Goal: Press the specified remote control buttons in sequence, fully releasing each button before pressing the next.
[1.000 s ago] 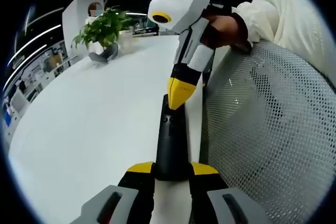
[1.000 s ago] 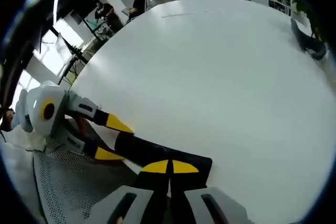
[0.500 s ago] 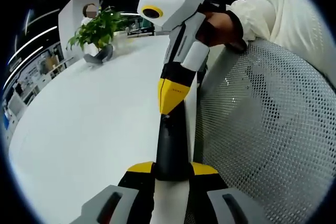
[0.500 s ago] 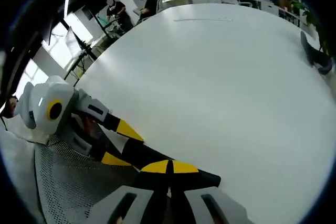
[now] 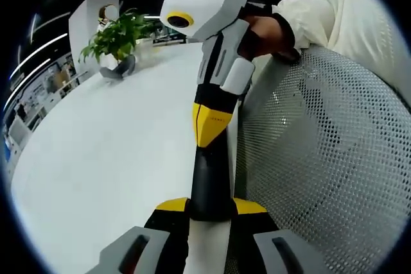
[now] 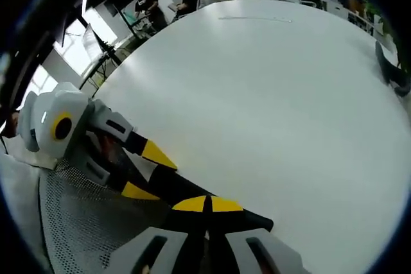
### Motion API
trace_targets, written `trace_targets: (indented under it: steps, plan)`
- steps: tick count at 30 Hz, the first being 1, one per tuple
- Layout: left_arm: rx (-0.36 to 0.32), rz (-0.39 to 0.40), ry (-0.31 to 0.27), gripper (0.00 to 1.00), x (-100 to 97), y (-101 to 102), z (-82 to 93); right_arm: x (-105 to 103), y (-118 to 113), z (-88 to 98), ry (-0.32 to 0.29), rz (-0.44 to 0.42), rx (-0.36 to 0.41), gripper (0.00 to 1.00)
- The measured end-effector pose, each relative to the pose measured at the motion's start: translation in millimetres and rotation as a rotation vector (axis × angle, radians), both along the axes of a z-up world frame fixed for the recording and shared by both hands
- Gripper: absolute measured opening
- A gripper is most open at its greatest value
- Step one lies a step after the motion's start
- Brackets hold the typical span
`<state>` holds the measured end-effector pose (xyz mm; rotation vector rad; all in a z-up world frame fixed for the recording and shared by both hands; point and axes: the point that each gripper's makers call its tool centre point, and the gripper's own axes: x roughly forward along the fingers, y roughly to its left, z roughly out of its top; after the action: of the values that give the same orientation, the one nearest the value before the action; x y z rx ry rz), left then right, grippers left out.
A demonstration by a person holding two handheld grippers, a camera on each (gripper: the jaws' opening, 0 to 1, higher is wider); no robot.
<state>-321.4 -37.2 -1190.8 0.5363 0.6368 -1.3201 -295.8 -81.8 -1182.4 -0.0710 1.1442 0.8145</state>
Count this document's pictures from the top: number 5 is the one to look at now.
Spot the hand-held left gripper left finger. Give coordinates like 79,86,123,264
85,196,191,274

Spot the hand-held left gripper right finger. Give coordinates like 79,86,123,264
228,197,330,274

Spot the person's right hand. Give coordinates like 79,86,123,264
239,13,302,63

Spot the green potted plant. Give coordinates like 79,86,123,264
78,9,155,81

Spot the grey mesh office chair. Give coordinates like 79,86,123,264
236,46,411,274

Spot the ceiling light strip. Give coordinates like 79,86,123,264
8,58,53,81
31,11,72,33
17,32,69,63

